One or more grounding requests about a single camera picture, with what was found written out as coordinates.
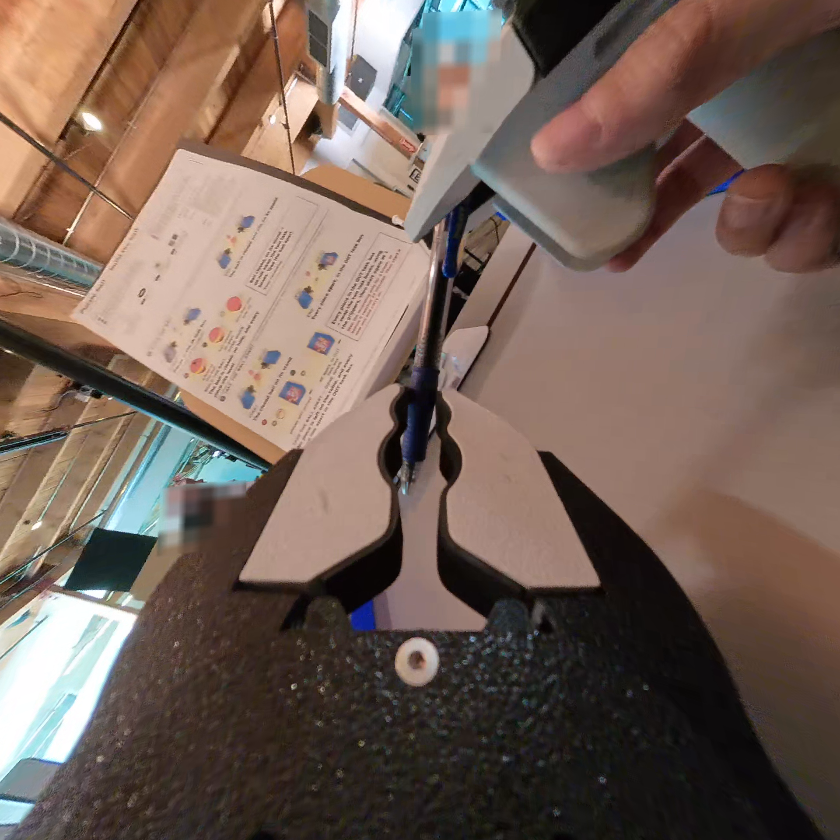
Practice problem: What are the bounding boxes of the blue ballpoint pen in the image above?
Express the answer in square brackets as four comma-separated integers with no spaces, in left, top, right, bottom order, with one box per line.
[394,200,470,497]

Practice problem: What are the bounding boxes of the printed instruction sheet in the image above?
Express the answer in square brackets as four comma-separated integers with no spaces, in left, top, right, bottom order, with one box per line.
[71,150,432,455]

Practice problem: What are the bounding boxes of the silver vertical vent duct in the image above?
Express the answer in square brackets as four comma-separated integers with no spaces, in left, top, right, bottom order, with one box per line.
[304,0,343,107]

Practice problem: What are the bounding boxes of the thin metal rod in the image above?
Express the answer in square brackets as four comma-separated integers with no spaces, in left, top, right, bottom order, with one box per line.
[268,0,298,177]

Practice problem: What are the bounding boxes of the metal ceiling pipe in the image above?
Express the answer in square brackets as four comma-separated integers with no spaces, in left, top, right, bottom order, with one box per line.
[0,110,137,222]

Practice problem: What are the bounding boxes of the black pole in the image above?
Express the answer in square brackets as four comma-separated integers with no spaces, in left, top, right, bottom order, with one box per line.
[0,317,275,472]

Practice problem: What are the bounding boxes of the silver ribbed air duct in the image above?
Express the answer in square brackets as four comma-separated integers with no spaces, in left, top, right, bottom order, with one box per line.
[0,215,107,288]

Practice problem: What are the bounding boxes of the black flat panel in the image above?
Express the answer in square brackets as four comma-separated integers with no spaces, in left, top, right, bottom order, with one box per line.
[64,527,160,593]

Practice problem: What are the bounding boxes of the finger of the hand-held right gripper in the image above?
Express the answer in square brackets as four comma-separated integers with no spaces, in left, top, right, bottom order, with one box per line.
[404,28,537,244]

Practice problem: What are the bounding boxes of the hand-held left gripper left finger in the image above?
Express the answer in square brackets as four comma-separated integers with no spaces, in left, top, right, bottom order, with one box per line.
[236,385,404,613]

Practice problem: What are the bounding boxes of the white stand base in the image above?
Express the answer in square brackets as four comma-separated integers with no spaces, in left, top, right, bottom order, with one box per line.
[438,325,491,392]

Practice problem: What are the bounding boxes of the brown display board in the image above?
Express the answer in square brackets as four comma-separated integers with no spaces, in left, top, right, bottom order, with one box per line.
[174,138,434,463]

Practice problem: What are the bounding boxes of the person's right hand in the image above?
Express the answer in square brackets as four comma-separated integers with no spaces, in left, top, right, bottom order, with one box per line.
[530,0,840,275]

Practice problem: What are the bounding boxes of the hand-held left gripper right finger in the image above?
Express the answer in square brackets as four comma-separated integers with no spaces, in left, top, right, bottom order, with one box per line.
[435,389,602,616]

